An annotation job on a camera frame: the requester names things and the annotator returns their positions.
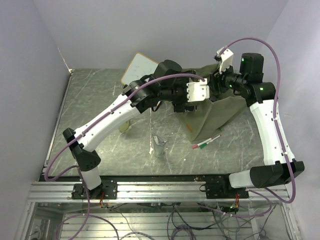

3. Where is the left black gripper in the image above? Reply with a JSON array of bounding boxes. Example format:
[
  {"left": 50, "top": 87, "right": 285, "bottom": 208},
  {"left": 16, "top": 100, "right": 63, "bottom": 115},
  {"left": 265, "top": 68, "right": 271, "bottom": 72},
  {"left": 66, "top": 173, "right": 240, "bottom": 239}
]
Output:
[{"left": 160, "top": 71, "right": 199, "bottom": 113}]

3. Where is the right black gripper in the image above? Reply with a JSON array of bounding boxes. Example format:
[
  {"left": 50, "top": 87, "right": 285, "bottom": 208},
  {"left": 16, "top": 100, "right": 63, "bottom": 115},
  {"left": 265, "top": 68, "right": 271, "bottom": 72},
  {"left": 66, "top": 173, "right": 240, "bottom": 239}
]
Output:
[{"left": 207, "top": 60, "right": 247, "bottom": 95}]

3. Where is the olive canvas bag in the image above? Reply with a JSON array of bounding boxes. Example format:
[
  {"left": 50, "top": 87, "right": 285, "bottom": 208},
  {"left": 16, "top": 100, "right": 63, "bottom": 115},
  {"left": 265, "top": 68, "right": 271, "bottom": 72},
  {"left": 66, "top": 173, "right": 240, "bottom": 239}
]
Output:
[{"left": 174, "top": 63, "right": 247, "bottom": 144}]

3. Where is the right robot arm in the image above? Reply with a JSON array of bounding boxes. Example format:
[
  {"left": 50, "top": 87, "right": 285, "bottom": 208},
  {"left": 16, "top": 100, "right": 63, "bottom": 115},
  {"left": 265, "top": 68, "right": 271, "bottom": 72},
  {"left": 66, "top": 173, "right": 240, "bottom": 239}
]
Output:
[{"left": 208, "top": 49, "right": 305, "bottom": 198}]

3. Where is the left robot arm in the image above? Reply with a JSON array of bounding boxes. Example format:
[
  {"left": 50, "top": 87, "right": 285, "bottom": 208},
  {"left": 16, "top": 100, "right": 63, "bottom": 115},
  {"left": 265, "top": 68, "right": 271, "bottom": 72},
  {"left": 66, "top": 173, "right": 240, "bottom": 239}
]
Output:
[{"left": 63, "top": 59, "right": 208, "bottom": 199}]

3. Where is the small whiteboard on stand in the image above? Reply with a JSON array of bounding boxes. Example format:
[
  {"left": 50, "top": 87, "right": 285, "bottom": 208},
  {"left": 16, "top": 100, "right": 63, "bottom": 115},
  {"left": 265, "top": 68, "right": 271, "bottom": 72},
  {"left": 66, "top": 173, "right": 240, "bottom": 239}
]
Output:
[{"left": 120, "top": 52, "right": 159, "bottom": 85}]

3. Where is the red marker pen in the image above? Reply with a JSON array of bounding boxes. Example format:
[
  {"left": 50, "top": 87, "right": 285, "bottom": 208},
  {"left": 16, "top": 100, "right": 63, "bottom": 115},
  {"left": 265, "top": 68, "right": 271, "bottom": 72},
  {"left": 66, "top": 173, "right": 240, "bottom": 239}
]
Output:
[{"left": 192, "top": 134, "right": 222, "bottom": 150}]

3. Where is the green marker pen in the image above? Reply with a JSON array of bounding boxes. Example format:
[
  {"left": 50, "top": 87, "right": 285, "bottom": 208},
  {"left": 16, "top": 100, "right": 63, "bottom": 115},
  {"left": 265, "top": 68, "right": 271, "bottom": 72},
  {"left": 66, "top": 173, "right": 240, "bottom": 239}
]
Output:
[{"left": 200, "top": 139, "right": 214, "bottom": 149}]

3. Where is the green bottle beige cap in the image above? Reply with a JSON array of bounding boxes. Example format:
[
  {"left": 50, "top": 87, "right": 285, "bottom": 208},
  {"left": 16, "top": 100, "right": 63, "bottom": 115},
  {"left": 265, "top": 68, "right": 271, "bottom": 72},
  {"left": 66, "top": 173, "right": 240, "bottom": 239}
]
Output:
[{"left": 118, "top": 120, "right": 130, "bottom": 133}]

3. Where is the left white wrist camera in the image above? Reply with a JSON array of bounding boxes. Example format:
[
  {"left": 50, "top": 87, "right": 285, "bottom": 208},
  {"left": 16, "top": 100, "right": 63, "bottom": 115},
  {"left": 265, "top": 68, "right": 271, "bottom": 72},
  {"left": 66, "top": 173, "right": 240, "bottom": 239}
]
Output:
[{"left": 186, "top": 78, "right": 210, "bottom": 103}]

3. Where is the aluminium mounting rail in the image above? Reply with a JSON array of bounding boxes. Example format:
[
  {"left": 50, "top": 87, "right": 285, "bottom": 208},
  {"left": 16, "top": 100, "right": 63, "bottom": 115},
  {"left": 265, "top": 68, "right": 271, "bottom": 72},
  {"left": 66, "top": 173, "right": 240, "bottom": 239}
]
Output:
[{"left": 27, "top": 174, "right": 276, "bottom": 203}]

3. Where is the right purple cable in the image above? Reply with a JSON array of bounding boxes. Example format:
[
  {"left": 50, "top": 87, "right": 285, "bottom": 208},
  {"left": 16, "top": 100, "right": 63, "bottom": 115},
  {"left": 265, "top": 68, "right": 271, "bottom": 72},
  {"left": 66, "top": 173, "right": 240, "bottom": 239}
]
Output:
[{"left": 216, "top": 36, "right": 298, "bottom": 218}]

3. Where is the purple cable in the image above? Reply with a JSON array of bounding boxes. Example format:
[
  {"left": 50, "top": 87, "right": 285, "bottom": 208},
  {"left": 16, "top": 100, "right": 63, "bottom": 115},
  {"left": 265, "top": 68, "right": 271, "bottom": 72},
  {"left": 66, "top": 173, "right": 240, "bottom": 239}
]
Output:
[
  {"left": 216, "top": 36, "right": 298, "bottom": 218},
  {"left": 42, "top": 73, "right": 207, "bottom": 240}
]

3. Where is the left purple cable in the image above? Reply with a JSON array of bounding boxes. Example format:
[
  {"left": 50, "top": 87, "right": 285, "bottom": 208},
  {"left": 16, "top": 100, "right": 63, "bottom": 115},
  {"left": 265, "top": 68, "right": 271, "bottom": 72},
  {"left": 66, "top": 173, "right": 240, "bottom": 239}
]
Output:
[{"left": 42, "top": 73, "right": 207, "bottom": 240}]

